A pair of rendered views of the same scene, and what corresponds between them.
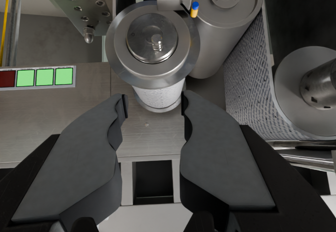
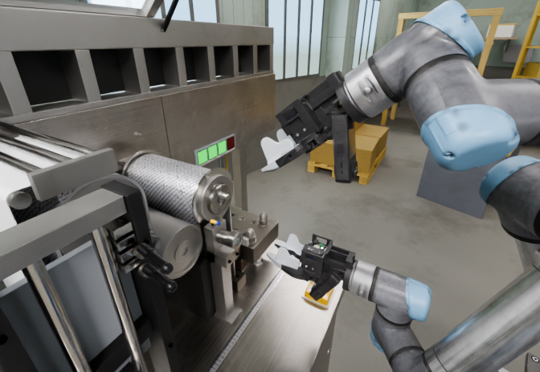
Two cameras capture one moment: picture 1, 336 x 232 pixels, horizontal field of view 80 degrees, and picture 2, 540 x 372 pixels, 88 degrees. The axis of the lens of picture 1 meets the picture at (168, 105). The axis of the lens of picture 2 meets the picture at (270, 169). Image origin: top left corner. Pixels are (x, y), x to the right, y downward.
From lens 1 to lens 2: 0.48 m
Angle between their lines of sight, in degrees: 60
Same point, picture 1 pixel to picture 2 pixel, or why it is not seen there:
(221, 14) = (183, 237)
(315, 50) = not seen: hidden behind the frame
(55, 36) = not seen: hidden behind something
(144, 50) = (223, 189)
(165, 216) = (96, 33)
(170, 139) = (109, 123)
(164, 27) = (216, 207)
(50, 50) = not seen: hidden behind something
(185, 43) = (204, 204)
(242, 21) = (173, 239)
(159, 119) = (124, 141)
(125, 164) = (146, 90)
